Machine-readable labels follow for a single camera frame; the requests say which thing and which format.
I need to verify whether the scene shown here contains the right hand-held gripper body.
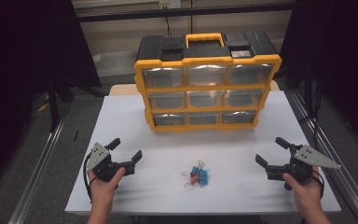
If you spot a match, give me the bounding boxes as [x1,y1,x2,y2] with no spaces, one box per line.
[266,145,342,184]

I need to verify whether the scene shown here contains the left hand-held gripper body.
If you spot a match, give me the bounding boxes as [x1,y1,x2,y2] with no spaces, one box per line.
[86,142,136,183]

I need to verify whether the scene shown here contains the clear plastic drawer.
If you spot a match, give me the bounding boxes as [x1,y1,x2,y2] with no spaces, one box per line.
[153,112,186,127]

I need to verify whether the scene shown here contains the red binder clip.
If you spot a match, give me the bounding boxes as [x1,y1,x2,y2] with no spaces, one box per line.
[181,172,200,189]

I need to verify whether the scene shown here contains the yellow black drawer organizer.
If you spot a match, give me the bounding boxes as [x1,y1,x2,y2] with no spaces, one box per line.
[133,31,283,133]

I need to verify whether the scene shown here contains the person's left hand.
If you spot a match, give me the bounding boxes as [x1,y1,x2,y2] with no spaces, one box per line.
[88,166,127,202]

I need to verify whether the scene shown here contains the person's right hand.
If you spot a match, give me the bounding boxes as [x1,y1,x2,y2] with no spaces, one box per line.
[282,167,324,216]

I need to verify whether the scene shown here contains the black metal stand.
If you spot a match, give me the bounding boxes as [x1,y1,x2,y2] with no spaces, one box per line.
[46,77,76,132]

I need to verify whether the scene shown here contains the set of clear drawers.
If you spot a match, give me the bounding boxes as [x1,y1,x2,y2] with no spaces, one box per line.
[143,64,273,125]

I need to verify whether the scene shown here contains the black curtain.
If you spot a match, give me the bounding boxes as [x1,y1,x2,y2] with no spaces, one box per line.
[279,0,358,153]
[0,0,102,188]

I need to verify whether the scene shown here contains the black horizontal bar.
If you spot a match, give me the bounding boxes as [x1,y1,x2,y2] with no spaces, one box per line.
[76,3,295,22]

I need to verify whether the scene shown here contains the white power outlet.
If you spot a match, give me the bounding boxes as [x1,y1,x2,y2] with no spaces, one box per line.
[158,0,182,9]

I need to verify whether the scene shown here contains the left hand-held gripper cable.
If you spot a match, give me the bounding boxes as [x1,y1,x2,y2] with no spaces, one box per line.
[82,151,95,203]

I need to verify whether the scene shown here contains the hand-held gripper cable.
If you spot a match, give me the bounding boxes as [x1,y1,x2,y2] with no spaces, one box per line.
[82,151,95,203]
[311,169,326,199]

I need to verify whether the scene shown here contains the right hand-held gripper cable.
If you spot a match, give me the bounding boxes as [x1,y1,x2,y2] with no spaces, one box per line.
[311,169,326,199]

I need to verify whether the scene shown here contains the black floor cable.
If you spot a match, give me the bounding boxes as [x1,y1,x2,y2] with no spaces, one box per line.
[297,90,323,141]

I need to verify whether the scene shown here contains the aluminium floor rail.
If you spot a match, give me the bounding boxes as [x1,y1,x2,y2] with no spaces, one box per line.
[287,90,358,224]
[7,118,66,224]

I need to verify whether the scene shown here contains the black hanging cable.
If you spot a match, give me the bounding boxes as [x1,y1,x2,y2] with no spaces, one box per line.
[164,7,172,38]
[189,0,195,35]

